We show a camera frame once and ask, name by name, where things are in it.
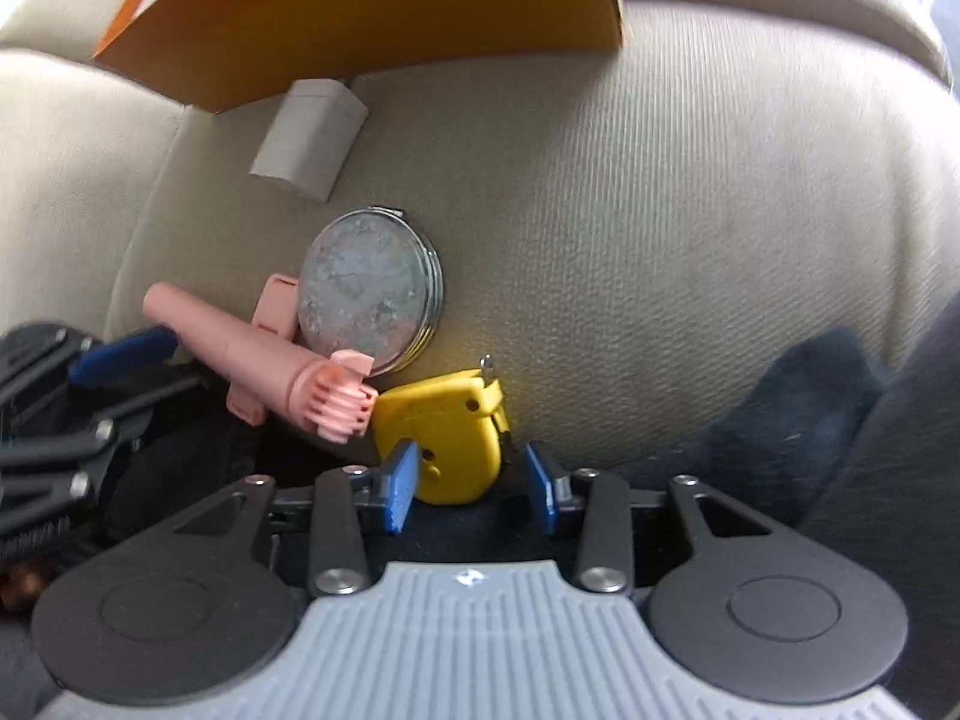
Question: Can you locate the round compact mirror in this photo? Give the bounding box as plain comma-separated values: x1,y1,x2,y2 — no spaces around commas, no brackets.
298,206,445,376

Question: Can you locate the dark cloth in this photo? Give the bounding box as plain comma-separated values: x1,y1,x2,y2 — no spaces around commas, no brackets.
697,300,960,720

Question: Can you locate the orange cardboard box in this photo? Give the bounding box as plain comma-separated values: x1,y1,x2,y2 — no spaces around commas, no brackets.
91,0,627,115

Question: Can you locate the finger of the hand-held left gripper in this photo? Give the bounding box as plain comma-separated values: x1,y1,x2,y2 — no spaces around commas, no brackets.
0,322,181,421
0,375,207,518

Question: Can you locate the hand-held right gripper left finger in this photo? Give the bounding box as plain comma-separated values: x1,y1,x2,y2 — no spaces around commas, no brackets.
174,439,422,595

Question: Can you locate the pink plastic toy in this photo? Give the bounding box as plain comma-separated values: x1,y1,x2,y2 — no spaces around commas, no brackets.
142,274,377,445

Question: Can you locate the grey small box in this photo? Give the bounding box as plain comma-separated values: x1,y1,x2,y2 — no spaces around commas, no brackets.
250,79,370,202

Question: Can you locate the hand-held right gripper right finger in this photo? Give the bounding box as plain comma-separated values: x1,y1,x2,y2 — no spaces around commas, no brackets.
523,441,777,593

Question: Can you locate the yellow tape measure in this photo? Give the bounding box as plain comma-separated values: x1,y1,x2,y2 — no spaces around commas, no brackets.
373,355,511,506

